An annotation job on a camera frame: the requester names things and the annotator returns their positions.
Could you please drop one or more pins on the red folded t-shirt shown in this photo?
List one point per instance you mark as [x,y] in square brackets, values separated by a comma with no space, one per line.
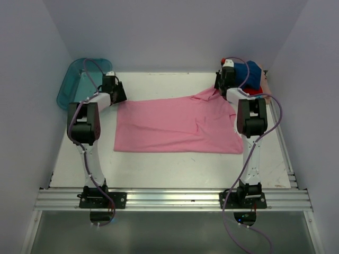
[252,91]

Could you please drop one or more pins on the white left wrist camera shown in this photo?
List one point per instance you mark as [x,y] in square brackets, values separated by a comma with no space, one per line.
[111,73]

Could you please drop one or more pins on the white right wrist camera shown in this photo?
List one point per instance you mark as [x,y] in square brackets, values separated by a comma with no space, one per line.
[227,63]

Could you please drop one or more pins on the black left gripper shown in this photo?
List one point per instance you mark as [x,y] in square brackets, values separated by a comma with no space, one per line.
[121,97]

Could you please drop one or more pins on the pink t-shirt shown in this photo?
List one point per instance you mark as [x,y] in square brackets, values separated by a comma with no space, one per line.
[203,122]

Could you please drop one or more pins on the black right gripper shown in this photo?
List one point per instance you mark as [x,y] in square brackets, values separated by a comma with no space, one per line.
[216,86]

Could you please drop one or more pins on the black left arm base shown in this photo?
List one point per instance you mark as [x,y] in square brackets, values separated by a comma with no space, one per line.
[93,198]

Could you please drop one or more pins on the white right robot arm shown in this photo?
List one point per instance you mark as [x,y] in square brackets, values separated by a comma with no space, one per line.
[251,123]

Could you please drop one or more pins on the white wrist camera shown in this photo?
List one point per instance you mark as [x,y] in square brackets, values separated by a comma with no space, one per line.
[111,73]
[227,63]

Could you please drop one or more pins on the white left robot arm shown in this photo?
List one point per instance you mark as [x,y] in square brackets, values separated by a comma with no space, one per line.
[84,130]

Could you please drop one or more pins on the aluminium mounting rail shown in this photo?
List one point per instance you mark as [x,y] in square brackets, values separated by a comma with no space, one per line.
[172,200]

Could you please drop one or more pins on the beige folded t-shirt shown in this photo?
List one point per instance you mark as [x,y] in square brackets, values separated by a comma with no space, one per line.
[264,86]

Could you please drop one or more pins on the teal plastic bin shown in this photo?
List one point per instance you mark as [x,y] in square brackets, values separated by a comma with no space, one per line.
[81,79]

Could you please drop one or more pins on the dark blue folded t-shirt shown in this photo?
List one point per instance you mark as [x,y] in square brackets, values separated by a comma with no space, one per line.
[254,79]

